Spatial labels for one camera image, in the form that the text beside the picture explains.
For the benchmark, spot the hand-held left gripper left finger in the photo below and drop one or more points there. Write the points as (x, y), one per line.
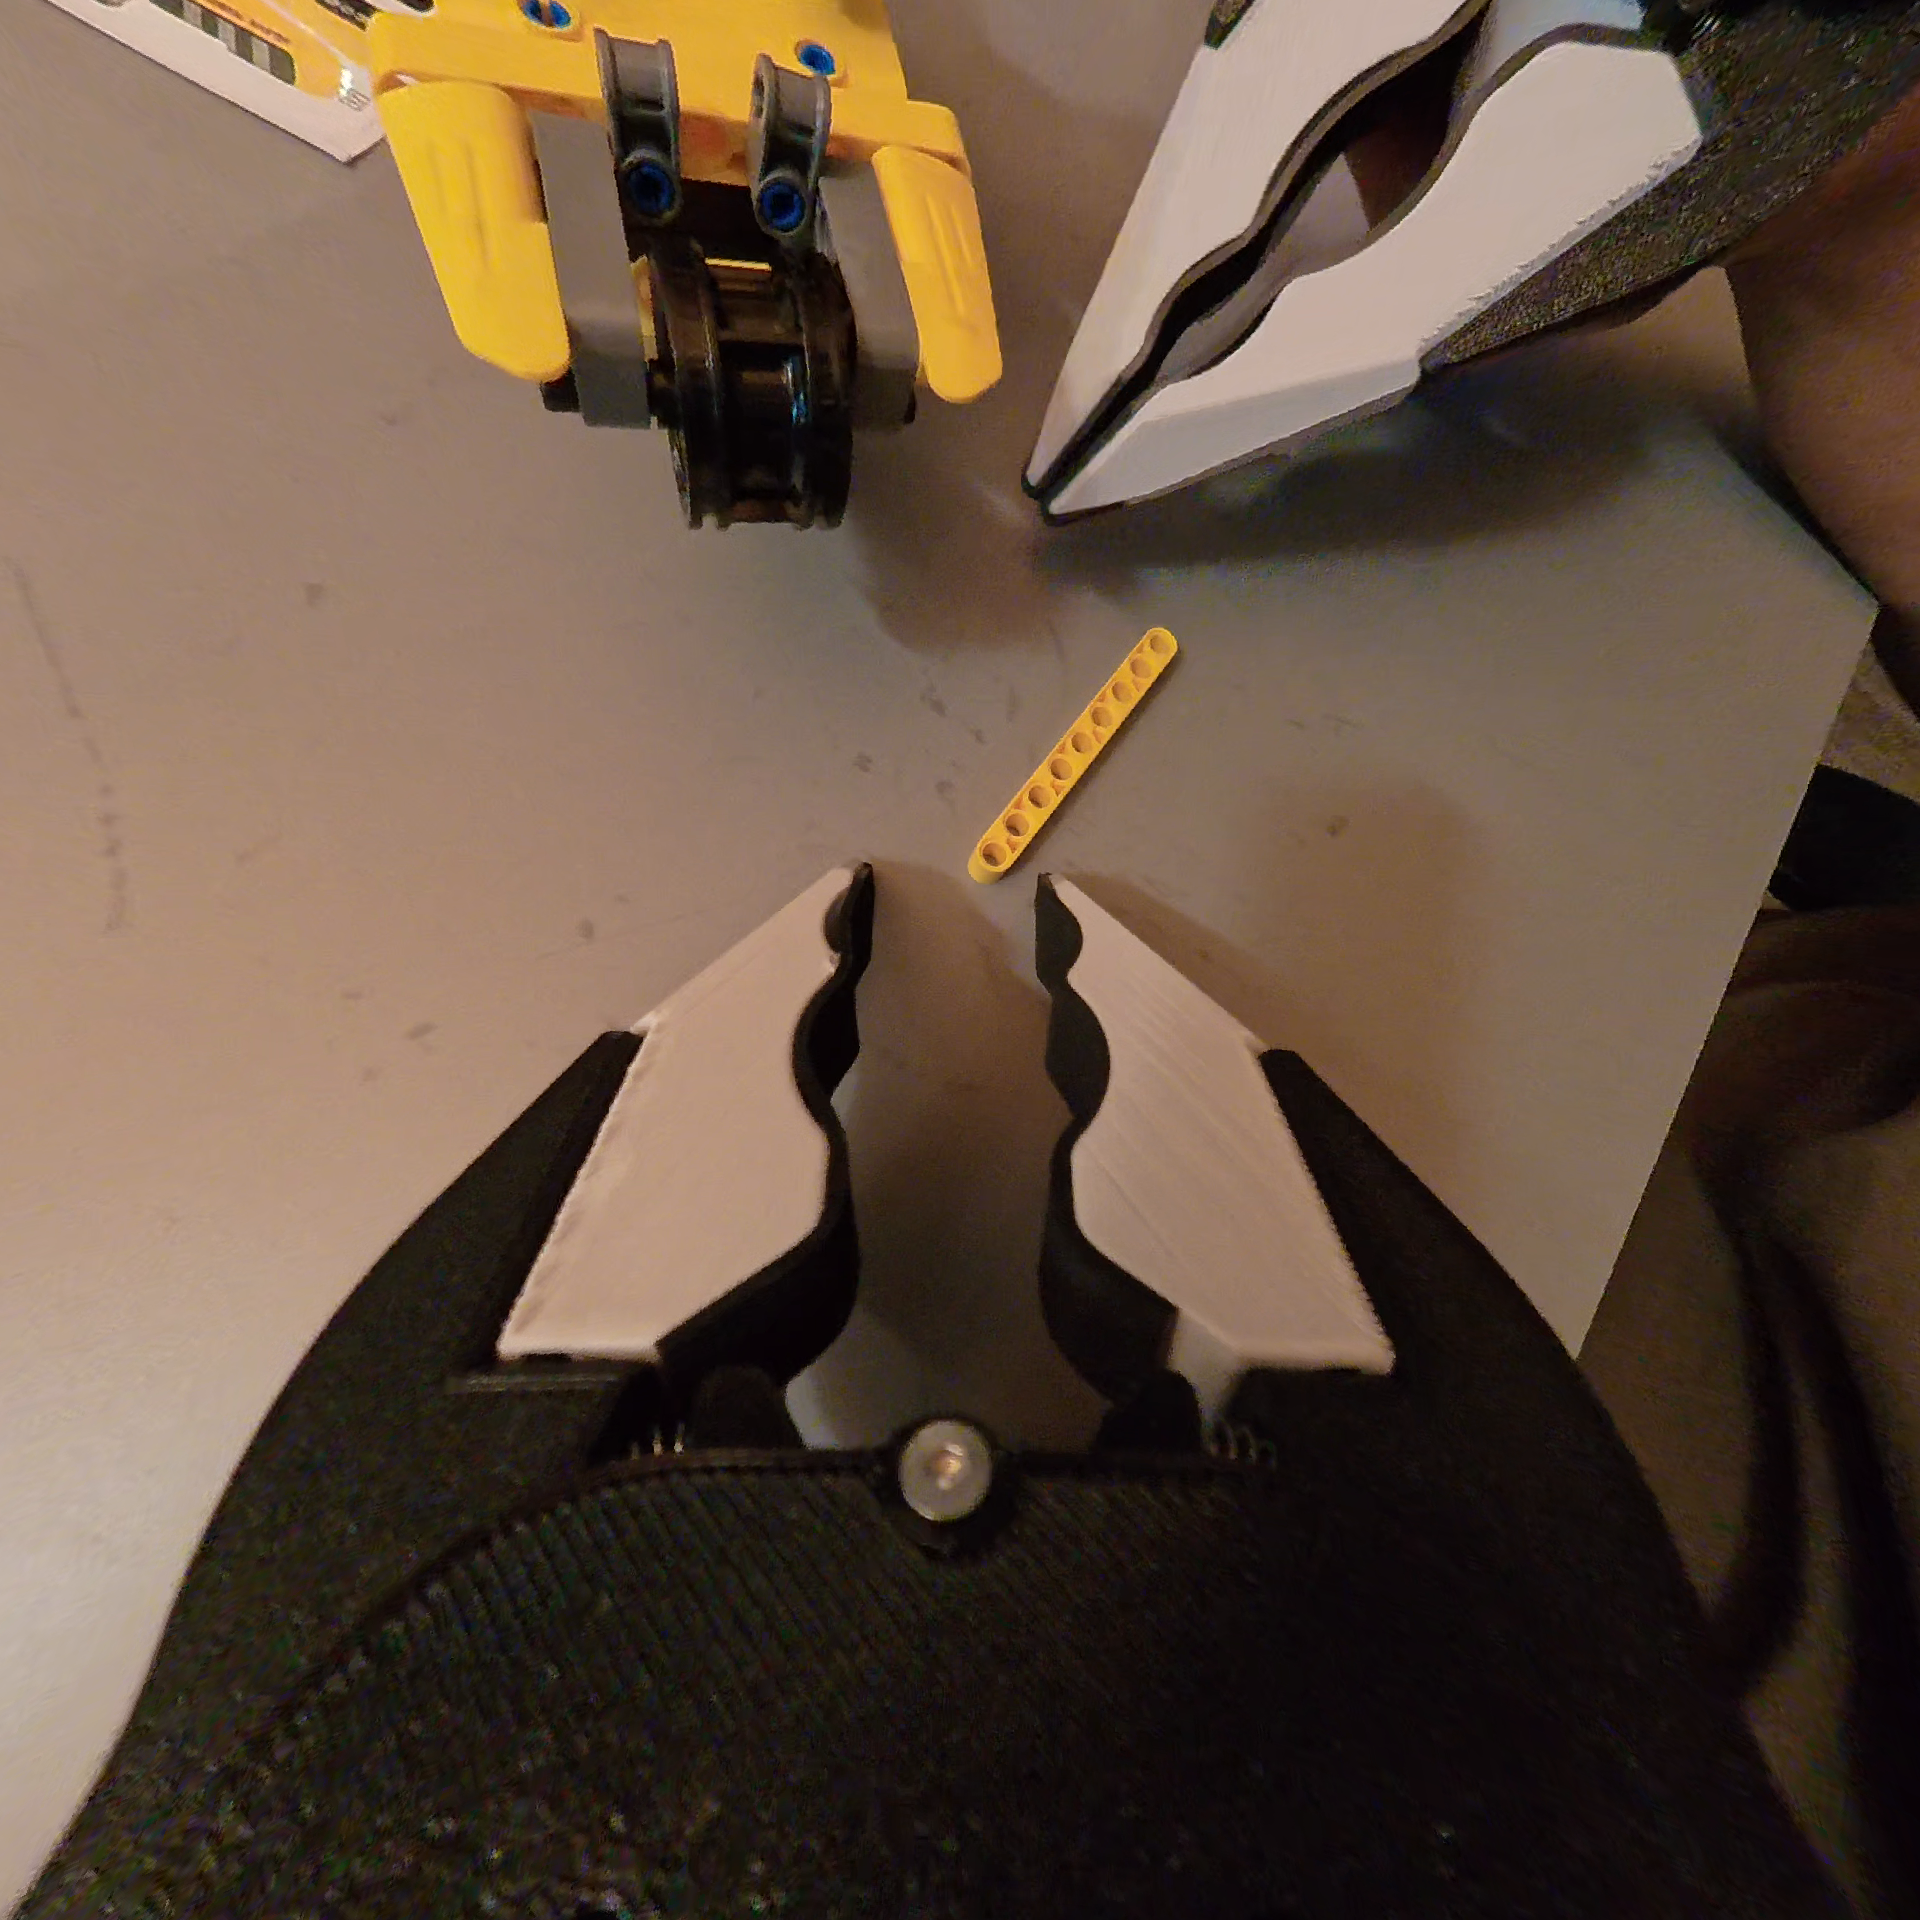
(690, 1170)

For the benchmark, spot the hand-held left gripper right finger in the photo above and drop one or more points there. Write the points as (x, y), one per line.
(1215, 1185)

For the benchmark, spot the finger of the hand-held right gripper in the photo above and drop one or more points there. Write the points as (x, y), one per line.
(1471, 255)
(1276, 120)

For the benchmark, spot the yellow perforated brick beam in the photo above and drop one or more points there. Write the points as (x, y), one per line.
(1072, 754)

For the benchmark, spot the yellow grey brick toy vehicle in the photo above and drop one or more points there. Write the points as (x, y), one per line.
(451, 194)

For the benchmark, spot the person's right forearm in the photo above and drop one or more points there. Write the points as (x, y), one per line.
(1846, 376)

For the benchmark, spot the person's leg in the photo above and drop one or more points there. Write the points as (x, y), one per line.
(1828, 1050)

